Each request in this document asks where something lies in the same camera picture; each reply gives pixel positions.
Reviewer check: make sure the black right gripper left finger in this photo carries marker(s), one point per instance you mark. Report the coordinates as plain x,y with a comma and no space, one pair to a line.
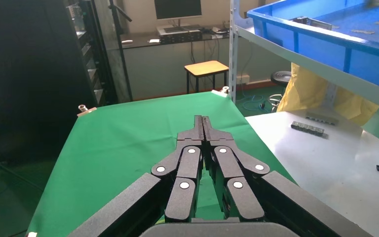
186,170

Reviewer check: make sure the small grey metal strip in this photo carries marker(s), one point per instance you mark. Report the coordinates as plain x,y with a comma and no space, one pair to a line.
322,119

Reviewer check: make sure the blue plastic bin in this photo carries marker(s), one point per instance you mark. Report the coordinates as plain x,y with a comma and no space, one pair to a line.
323,49

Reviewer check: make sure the black equipment box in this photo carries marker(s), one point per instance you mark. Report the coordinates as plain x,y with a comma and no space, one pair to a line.
181,36

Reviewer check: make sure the white wall socket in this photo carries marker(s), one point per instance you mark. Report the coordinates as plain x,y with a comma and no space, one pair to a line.
243,79

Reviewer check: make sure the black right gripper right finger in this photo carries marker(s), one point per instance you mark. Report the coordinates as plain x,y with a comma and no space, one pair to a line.
232,170

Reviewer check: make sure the black stand pole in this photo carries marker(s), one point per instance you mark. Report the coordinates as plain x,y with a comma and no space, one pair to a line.
121,49

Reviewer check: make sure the black computer monitor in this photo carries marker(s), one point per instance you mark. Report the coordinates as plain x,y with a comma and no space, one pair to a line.
178,8

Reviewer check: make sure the yellow plastic bag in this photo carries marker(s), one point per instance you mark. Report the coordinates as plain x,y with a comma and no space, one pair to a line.
307,91

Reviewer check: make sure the white metal shelf board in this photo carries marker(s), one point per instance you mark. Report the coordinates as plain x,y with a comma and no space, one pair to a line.
323,73

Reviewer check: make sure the black equipment rack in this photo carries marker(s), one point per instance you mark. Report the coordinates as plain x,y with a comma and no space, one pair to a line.
91,65

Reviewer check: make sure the white perforated shelf post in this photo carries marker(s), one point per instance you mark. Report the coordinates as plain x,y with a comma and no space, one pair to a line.
234,49

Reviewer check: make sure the wooden stool black legs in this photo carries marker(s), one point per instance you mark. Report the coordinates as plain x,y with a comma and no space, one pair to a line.
206,67

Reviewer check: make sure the green table cloth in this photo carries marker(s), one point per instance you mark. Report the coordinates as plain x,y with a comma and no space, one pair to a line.
127,147

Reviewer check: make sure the black ridged connector strip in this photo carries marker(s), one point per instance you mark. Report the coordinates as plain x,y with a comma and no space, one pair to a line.
308,128

